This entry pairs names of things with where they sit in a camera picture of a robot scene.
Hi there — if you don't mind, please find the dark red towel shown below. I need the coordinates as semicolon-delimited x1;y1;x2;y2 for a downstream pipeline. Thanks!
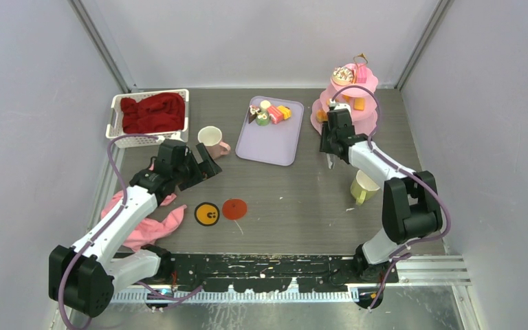
120;92;185;134

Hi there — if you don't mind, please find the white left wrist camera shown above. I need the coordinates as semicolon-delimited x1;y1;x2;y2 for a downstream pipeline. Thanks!
168;131;188;143

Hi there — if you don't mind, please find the pink cloth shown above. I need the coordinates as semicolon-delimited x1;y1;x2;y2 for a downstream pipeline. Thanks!
100;166;188;253

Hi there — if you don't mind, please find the sprinkled donut cake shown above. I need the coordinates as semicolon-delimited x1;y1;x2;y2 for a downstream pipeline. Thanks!
331;66;355;86

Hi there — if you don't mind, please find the red tomato coaster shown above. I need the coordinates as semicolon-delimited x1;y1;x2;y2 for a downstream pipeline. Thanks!
222;199;248;221

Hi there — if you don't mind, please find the green round cake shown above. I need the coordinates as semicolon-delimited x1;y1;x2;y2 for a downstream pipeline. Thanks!
255;113;270;126

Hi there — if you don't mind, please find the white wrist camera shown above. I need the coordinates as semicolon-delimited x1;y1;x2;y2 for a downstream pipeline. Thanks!
328;101;351;112
168;131;188;143

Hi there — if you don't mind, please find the black yellow face coaster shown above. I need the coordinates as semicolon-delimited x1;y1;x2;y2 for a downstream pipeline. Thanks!
194;202;220;227

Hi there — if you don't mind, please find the pink mug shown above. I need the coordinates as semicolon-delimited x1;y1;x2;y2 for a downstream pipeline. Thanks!
197;126;231;160

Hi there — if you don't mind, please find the cream cylinder cake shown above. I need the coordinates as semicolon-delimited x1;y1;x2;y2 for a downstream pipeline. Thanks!
259;100;272;111

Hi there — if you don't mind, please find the white plastic basket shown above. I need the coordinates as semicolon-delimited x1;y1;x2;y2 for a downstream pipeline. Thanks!
105;89;190;148

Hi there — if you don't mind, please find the yellow pink layered cake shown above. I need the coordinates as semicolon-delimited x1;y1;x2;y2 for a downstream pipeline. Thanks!
267;105;292;124

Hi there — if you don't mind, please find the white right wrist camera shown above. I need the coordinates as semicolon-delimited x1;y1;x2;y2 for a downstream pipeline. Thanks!
328;101;351;112

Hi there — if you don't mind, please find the pink three-tier cake stand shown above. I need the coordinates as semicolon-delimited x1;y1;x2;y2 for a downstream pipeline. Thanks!
310;53;378;135

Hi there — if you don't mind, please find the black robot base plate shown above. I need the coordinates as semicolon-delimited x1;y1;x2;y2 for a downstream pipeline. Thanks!
143;253;399;293

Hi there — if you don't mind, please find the chocolate cake slice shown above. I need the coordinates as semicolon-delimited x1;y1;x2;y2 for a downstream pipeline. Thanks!
247;104;261;124

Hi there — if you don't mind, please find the pink square cake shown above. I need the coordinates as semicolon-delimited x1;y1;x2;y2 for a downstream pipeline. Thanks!
355;63;368;84

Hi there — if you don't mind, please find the yellow-green mug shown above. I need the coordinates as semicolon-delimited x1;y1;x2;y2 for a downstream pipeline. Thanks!
350;170;380;205

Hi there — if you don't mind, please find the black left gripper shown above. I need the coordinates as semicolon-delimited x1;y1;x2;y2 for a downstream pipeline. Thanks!
172;143;220;190

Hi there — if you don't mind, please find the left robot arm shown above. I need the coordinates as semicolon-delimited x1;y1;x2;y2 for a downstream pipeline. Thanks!
48;140;221;318

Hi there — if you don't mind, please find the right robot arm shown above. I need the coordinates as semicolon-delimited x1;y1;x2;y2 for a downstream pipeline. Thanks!
320;109;449;283

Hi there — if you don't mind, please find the orange square biscuit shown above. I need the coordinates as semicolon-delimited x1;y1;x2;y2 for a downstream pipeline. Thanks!
353;98;366;111

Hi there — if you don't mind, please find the orange round bun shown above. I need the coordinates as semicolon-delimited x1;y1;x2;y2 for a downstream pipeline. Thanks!
316;109;328;124

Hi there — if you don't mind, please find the lavender serving tray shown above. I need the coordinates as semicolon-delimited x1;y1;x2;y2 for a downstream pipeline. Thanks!
235;96;305;166

